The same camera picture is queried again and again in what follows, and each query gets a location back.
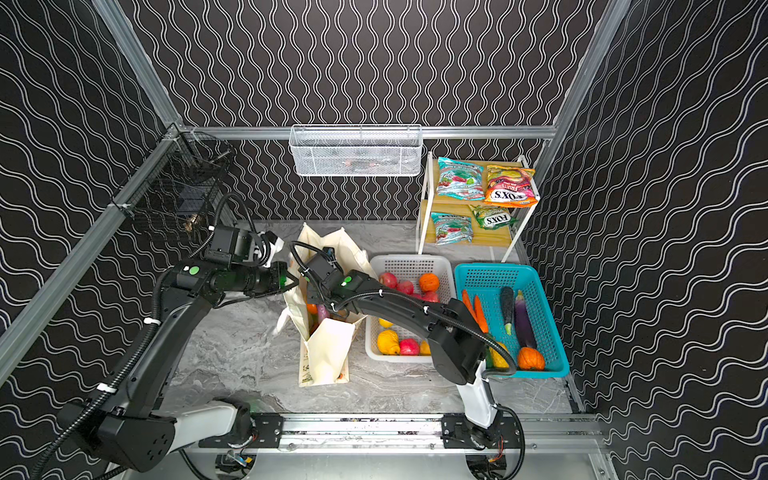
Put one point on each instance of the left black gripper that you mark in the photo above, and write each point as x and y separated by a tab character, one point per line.
283	279

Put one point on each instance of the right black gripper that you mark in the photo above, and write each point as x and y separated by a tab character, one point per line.
324	294

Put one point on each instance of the light purple eggplant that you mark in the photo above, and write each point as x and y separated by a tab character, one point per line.
322	313

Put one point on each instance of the cream canvas grocery bag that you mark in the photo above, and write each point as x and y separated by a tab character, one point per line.
325	344

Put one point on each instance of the small green red snack bag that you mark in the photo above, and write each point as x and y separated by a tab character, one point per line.
450	228

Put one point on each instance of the orange Fox's candy bag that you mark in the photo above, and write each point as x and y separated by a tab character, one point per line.
510	187

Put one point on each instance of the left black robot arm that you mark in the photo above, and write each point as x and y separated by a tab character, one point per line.
120	421

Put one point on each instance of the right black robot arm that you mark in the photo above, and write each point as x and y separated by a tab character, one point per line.
460	351

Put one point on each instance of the green Fox's candy bag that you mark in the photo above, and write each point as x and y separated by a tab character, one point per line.
492	217

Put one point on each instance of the red apple back left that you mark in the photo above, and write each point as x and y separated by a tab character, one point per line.
388	279

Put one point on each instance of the red apple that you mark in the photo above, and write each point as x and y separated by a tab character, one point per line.
388	279
409	347
406	287

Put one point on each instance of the red apple middle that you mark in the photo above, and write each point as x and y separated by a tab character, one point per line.
406	287

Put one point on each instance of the yellow bumpy lemon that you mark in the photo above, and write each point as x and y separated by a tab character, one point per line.
388	343

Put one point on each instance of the white plastic fruit basket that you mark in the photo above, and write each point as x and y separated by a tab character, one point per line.
408	267

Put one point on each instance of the red apple front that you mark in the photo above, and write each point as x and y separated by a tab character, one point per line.
409	347

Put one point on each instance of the orange carrot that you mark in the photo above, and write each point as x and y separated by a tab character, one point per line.
474	305

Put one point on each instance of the white wooden two-tier shelf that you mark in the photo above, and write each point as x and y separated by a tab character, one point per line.
431	202

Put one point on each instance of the dark green cucumber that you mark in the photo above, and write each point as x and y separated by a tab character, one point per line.
507	302

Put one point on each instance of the teal plastic vegetable basket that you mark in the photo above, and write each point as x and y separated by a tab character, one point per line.
486	280

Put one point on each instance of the orange pumpkin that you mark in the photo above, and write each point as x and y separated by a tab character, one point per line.
530	359

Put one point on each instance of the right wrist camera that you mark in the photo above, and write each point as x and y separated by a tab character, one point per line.
316	264

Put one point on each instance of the black wire wall basket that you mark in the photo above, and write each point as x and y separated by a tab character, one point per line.
176	203

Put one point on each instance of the white wire wall basket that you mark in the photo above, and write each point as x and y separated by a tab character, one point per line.
356	150

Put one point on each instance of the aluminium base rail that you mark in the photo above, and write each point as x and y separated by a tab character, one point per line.
421	433

